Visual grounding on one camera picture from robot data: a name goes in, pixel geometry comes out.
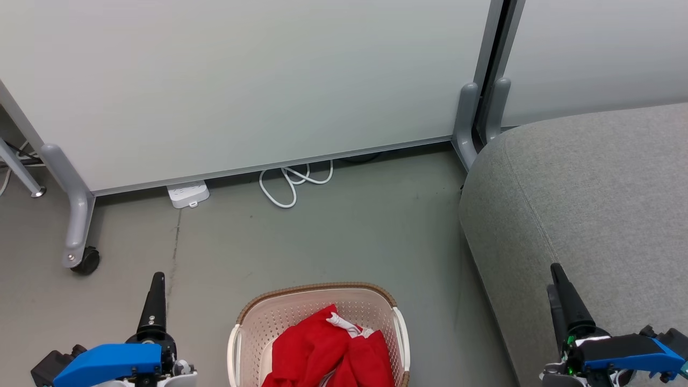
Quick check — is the short grey upright panel leg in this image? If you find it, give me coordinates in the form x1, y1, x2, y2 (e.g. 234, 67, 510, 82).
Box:
451, 82, 480, 171
484, 78, 512, 145

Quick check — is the grey fabric sofa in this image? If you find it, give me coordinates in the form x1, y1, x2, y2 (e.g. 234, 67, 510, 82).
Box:
458, 102, 688, 387

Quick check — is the thin grey slanted metal leg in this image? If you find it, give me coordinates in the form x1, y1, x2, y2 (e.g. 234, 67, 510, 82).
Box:
0, 137, 47, 198

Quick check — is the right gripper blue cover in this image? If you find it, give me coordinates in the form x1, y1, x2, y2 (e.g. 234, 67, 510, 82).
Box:
540, 263, 688, 387

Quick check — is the curved grey leg with castor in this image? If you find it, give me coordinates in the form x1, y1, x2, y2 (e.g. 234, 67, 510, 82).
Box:
40, 142, 96, 269

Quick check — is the white power strip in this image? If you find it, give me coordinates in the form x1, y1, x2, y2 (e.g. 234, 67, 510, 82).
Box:
167, 180, 210, 209

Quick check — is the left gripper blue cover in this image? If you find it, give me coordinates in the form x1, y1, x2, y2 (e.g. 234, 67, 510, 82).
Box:
53, 272, 197, 387

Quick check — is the narrow white partition panel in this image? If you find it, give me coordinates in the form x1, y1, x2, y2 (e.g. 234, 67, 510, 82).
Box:
500, 0, 688, 128

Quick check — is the thin black floor cable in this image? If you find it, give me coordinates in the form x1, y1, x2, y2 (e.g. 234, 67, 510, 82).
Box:
336, 152, 385, 164

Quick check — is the large white partition panel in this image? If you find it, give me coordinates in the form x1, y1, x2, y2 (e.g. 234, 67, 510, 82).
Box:
0, 0, 506, 195

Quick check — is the cream plastic laundry basket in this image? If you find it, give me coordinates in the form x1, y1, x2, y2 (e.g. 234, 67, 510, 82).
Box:
227, 282, 412, 387

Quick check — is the black castor wheel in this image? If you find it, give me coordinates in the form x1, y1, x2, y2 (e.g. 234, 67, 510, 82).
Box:
70, 246, 101, 276

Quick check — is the looped white power cable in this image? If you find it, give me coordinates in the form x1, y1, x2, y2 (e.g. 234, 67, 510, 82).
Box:
259, 160, 334, 209

